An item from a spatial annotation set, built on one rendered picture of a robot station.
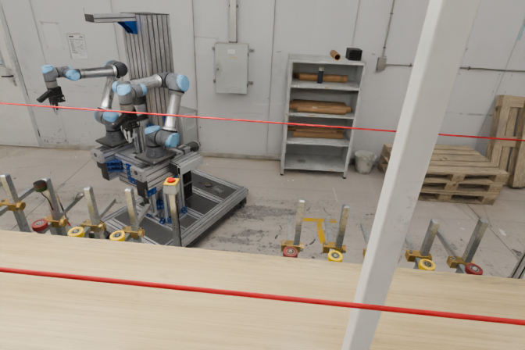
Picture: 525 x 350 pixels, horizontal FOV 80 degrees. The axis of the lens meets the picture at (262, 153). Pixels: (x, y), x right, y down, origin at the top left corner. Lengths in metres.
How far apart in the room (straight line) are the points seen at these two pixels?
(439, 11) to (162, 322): 1.46
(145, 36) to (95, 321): 1.79
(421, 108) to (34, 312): 1.70
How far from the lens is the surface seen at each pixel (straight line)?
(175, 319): 1.59
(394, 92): 4.62
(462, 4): 0.52
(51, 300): 1.83
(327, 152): 4.70
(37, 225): 2.32
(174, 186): 1.82
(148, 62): 2.54
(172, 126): 2.38
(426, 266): 2.01
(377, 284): 0.73
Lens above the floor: 2.17
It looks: 26 degrees down
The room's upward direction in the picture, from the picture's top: 3 degrees clockwise
